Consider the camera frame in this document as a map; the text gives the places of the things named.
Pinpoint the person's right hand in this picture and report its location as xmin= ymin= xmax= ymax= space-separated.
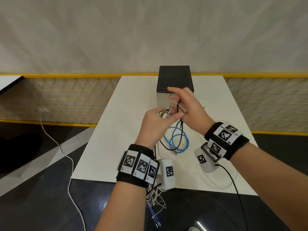
xmin=167 ymin=87 xmax=216 ymax=136

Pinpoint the person's left hand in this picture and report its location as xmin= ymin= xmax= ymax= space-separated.
xmin=134 ymin=107 xmax=184 ymax=150

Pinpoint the bundle of cables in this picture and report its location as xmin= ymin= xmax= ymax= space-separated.
xmin=145 ymin=106 xmax=173 ymax=214

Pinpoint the black-topped grey drawer box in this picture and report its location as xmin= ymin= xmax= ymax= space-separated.
xmin=156 ymin=65 xmax=195 ymax=116

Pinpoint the white cable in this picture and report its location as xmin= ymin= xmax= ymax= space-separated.
xmin=199 ymin=166 xmax=238 ymax=190

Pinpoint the person's right forearm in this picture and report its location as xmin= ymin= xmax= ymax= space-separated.
xmin=228 ymin=141 xmax=308 ymax=231

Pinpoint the black wristband with markers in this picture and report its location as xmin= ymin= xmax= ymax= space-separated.
xmin=204 ymin=122 xmax=250 ymax=161
xmin=116 ymin=143 xmax=160 ymax=188

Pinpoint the yellow mesh fence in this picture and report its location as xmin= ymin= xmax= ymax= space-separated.
xmin=0 ymin=72 xmax=308 ymax=136

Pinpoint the white side table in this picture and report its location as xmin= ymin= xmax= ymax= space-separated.
xmin=0 ymin=75 xmax=24 ymax=94

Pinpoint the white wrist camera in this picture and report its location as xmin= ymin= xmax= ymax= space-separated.
xmin=156 ymin=158 xmax=176 ymax=190
xmin=194 ymin=146 xmax=221 ymax=173

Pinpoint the long white power cord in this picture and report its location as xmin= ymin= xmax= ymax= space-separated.
xmin=39 ymin=108 xmax=87 ymax=231

